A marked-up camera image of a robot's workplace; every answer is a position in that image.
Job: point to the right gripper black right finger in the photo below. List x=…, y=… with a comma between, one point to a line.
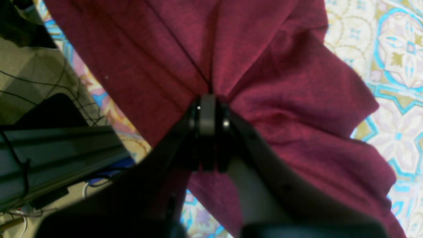
x=275, y=201

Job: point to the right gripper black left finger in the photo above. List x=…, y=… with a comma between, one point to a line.
x=147, y=199

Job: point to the patterned tablecloth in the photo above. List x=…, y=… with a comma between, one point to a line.
x=381, y=40

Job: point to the dark aluminium frame rail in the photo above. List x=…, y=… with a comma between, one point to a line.
x=36, y=162

